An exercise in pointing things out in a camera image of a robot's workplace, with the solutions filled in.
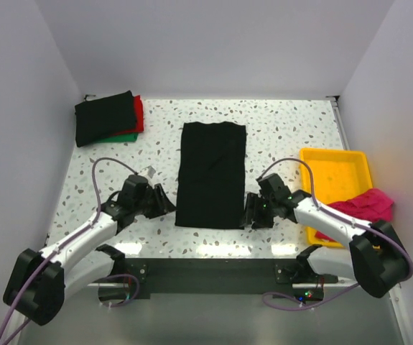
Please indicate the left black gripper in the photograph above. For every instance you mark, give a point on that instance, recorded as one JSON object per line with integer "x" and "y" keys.
{"x": 162, "y": 205}

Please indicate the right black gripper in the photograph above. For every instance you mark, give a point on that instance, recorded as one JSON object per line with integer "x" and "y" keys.
{"x": 251, "y": 213}

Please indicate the black t shirt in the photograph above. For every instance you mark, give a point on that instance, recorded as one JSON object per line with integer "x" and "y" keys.
{"x": 211, "y": 178}
{"x": 102, "y": 117}

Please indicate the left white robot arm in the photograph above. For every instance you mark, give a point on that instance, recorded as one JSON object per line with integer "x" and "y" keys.
{"x": 39, "y": 281}

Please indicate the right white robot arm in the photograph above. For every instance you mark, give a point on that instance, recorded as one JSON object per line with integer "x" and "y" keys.
{"x": 371, "y": 254}

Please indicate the folded green t shirt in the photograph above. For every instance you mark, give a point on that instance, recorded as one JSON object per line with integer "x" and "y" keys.
{"x": 130, "y": 137}

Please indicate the yellow plastic tray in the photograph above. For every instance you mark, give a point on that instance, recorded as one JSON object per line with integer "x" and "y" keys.
{"x": 339, "y": 175}

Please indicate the folded red t shirt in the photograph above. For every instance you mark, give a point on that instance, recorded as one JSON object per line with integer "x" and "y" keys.
{"x": 139, "y": 128}

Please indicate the folded black t shirt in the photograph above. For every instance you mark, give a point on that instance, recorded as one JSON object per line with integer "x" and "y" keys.
{"x": 102, "y": 117}

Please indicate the crumpled pink t shirt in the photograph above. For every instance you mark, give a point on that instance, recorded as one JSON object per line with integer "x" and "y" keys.
{"x": 373, "y": 205}

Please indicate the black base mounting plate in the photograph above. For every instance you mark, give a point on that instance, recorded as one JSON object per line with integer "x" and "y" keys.
{"x": 211, "y": 276}

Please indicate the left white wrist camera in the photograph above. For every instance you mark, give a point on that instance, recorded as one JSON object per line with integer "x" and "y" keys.
{"x": 148, "y": 172}

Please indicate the aluminium frame rail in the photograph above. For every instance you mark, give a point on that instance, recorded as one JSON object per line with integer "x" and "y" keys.
{"x": 401, "y": 314}

